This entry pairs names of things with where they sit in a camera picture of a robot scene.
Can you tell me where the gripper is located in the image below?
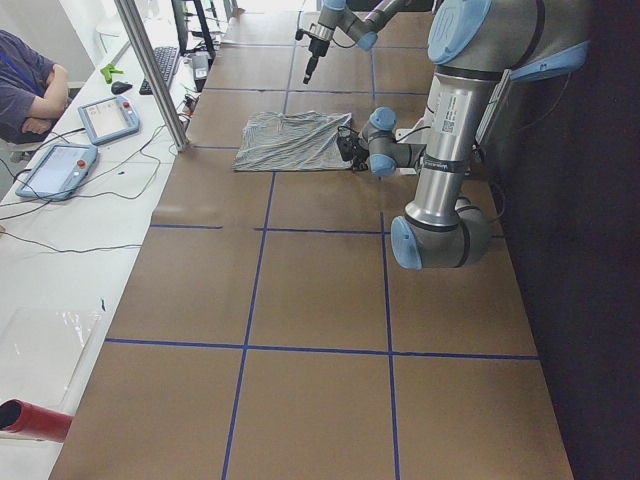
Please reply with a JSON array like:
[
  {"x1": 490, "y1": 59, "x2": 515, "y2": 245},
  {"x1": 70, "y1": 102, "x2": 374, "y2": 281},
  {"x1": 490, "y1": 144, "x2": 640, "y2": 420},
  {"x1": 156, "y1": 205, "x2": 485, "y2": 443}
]
[
  {"x1": 303, "y1": 37, "x2": 330, "y2": 84},
  {"x1": 351, "y1": 140, "x2": 369, "y2": 172}
]

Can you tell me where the blue white striped shirt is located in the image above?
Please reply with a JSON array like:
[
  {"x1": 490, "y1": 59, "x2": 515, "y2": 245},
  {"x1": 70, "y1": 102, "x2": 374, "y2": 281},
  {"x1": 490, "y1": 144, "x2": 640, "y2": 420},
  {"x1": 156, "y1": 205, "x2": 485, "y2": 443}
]
[{"x1": 234, "y1": 111, "x2": 352, "y2": 172}]

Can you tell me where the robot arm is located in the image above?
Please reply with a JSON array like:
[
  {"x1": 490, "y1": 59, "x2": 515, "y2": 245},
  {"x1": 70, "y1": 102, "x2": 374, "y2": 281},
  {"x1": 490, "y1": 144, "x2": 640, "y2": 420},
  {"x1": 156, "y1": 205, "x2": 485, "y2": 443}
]
[
  {"x1": 359, "y1": 1, "x2": 592, "y2": 270},
  {"x1": 295, "y1": 0, "x2": 435, "y2": 85}
]

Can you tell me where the black keyboard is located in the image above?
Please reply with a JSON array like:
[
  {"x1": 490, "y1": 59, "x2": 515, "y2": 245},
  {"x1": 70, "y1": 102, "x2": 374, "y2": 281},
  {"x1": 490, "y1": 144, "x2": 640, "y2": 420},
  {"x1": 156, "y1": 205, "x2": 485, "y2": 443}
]
[{"x1": 153, "y1": 46, "x2": 180, "y2": 88}]

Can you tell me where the black computer mouse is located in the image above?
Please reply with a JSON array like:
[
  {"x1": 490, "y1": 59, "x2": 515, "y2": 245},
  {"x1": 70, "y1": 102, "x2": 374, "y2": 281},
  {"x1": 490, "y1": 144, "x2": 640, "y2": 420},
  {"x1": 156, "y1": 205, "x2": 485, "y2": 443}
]
[{"x1": 111, "y1": 81, "x2": 133, "y2": 95}]

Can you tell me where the green clamp tool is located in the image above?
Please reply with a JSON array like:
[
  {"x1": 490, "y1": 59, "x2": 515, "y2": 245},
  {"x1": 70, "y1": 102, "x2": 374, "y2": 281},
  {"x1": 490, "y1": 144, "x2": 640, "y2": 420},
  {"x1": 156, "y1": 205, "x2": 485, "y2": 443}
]
[{"x1": 100, "y1": 63, "x2": 123, "y2": 84}]

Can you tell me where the upper teach pendant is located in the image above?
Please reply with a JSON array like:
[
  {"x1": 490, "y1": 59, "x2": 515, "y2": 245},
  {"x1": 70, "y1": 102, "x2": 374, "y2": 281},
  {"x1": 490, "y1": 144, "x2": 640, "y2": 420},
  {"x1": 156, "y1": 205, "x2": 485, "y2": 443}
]
[{"x1": 77, "y1": 95, "x2": 140, "y2": 146}]

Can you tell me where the teach pendant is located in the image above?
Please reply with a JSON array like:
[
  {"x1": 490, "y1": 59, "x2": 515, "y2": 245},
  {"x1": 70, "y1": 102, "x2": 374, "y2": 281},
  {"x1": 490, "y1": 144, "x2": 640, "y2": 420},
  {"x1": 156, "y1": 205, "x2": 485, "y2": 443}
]
[
  {"x1": 15, "y1": 143, "x2": 98, "y2": 201},
  {"x1": 77, "y1": 95, "x2": 140, "y2": 146}
]

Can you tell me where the lower teach pendant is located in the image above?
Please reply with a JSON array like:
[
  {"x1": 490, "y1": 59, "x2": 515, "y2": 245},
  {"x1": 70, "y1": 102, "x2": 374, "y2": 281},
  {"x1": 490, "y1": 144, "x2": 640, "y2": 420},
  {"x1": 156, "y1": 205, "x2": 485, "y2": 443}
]
[{"x1": 15, "y1": 143, "x2": 98, "y2": 201}]

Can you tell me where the seated person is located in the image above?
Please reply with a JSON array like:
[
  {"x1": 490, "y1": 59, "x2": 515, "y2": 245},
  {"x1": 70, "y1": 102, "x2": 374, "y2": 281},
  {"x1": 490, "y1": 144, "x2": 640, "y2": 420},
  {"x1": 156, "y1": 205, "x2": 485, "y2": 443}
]
[{"x1": 1, "y1": 30, "x2": 70, "y2": 144}]

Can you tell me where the clear plastic bag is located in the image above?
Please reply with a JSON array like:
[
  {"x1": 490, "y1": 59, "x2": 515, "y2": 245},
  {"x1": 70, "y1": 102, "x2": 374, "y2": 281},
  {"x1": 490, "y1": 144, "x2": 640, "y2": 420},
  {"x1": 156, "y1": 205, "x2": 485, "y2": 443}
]
[{"x1": 1, "y1": 308, "x2": 102, "y2": 409}]

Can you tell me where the red cylinder tube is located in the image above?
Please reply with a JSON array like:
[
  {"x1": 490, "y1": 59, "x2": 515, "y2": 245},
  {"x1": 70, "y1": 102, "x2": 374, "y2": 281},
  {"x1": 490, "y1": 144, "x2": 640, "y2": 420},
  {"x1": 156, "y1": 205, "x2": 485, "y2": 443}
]
[{"x1": 1, "y1": 399, "x2": 74, "y2": 443}]

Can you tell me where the aluminium frame post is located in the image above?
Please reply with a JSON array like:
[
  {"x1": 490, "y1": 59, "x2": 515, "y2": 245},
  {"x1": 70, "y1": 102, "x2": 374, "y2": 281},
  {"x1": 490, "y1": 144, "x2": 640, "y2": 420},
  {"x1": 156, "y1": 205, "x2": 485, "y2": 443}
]
[{"x1": 114, "y1": 0, "x2": 189, "y2": 152}]

